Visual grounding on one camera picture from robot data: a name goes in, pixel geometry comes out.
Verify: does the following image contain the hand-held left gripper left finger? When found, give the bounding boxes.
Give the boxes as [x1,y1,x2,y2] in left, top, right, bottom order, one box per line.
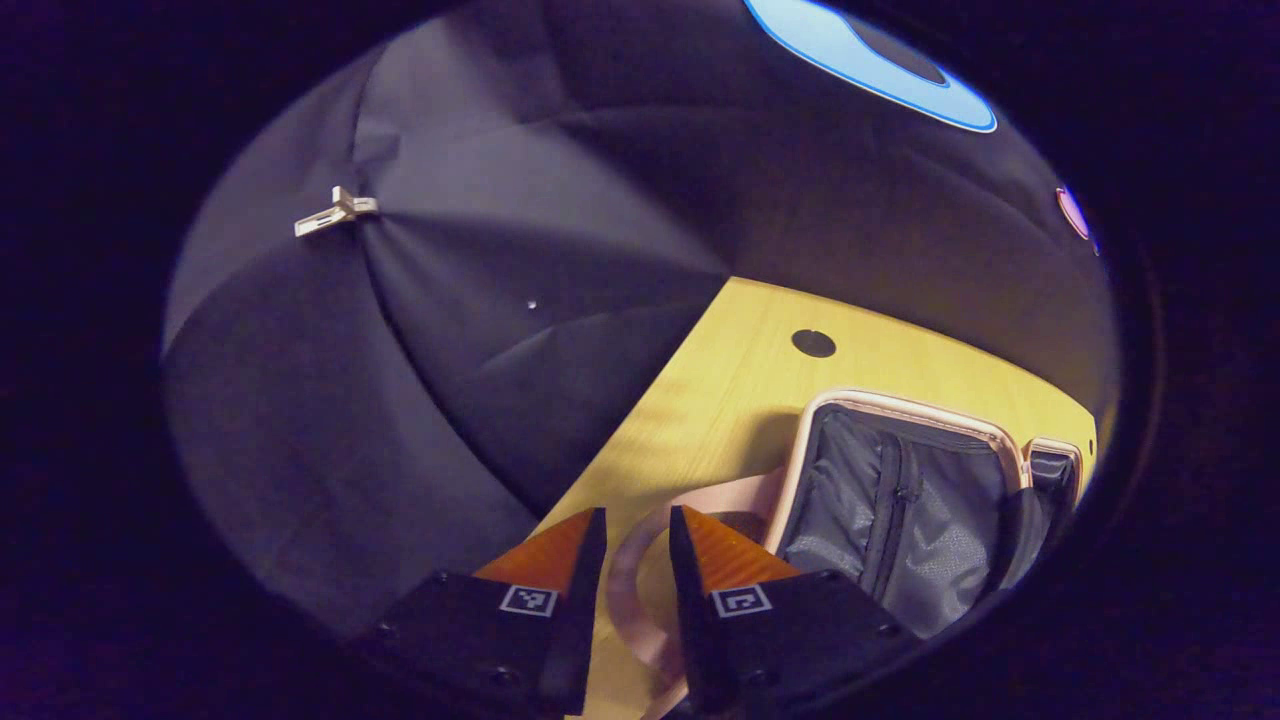
[350,507,609,719]

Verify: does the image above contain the pink suitcase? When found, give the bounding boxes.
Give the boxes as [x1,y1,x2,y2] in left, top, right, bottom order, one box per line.
[605,388,1086,706]

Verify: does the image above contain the black backdrop cloth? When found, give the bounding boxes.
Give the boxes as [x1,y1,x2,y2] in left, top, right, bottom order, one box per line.
[160,0,1121,641]

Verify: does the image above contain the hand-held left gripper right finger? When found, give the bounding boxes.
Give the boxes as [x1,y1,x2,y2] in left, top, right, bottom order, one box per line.
[668,505,919,719]

